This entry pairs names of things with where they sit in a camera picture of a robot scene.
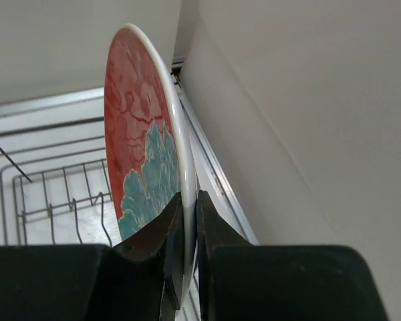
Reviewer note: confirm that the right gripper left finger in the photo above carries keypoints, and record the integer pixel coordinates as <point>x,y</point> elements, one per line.
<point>153,261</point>

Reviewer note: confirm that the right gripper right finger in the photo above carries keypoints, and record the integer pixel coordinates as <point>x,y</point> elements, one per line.
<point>218,245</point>

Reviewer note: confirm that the red teal floral plate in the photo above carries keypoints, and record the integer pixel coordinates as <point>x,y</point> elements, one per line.
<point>148,151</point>

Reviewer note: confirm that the black wire dish rack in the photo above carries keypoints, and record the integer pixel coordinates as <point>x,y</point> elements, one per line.
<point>54,185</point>

